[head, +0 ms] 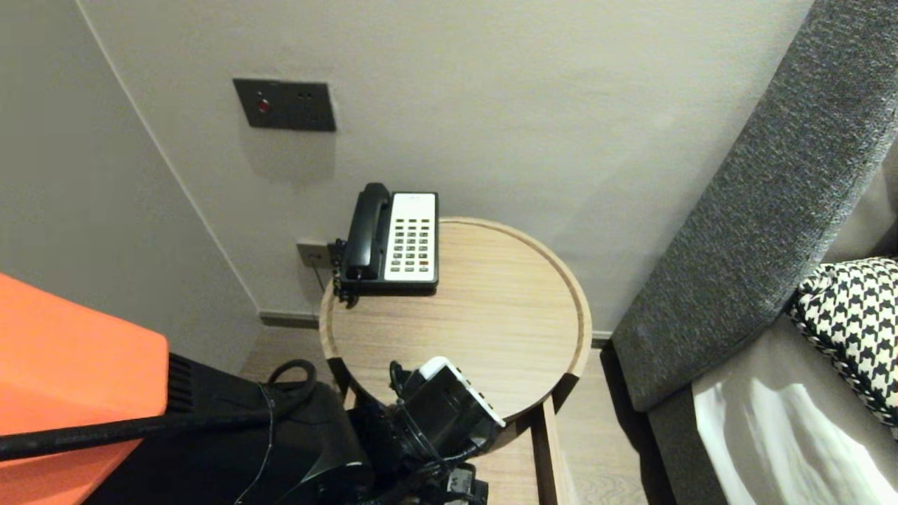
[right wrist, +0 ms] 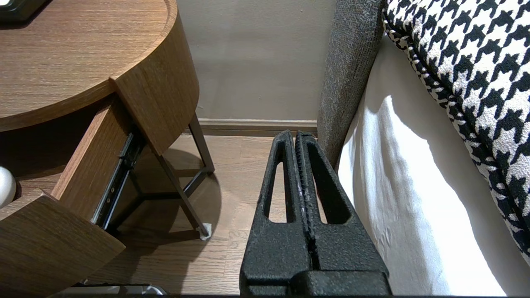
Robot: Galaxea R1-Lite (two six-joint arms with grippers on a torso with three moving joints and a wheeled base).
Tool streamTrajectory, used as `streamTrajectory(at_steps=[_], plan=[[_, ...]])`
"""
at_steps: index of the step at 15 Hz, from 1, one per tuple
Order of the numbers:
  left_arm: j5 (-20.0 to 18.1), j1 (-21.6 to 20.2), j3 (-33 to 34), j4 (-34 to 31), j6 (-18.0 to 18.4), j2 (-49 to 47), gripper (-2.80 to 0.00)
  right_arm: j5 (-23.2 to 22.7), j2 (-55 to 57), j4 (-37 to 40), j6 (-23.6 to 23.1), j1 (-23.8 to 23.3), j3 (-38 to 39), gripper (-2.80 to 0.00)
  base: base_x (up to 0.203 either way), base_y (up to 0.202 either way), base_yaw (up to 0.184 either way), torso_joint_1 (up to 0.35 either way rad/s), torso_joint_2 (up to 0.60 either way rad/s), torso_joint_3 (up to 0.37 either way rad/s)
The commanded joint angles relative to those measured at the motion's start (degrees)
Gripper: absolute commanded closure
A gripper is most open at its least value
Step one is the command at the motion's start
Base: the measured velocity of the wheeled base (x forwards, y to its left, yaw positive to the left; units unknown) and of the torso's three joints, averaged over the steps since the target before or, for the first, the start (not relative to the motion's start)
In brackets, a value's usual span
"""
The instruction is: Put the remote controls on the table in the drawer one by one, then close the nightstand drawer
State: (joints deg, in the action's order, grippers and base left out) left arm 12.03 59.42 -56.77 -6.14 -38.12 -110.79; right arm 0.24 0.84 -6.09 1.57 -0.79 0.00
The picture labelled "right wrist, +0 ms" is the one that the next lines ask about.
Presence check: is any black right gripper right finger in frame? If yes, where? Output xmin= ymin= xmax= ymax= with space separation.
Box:
xmin=296 ymin=132 xmax=388 ymax=274

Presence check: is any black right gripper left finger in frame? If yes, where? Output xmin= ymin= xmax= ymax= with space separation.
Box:
xmin=240 ymin=130 xmax=313 ymax=291

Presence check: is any white round dome device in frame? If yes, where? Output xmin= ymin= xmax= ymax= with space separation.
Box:
xmin=0 ymin=166 xmax=17 ymax=208

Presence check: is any white bed sheet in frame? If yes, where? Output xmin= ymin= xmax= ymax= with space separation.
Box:
xmin=337 ymin=35 xmax=530 ymax=296

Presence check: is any white robot chassis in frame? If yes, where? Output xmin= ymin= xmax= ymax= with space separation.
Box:
xmin=50 ymin=284 xmax=166 ymax=295

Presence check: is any grey fabric bed headboard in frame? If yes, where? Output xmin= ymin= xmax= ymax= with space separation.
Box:
xmin=317 ymin=0 xmax=388 ymax=168

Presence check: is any black white houndstooth pillow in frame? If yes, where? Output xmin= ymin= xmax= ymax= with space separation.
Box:
xmin=383 ymin=0 xmax=530 ymax=265

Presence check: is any round wooden nightstand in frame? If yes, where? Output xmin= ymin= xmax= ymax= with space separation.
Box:
xmin=0 ymin=0 xmax=200 ymax=156

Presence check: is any black telephone base white keypad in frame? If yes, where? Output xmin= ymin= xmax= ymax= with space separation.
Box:
xmin=0 ymin=0 xmax=48 ymax=22

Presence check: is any dark metal nightstand leg frame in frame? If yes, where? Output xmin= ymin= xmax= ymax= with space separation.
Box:
xmin=112 ymin=114 xmax=216 ymax=240

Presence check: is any wall baseboard strip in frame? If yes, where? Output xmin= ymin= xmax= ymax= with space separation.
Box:
xmin=182 ymin=118 xmax=318 ymax=137

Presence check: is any black metal drawer slide rail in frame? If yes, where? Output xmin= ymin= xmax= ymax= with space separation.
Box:
xmin=91 ymin=132 xmax=145 ymax=231

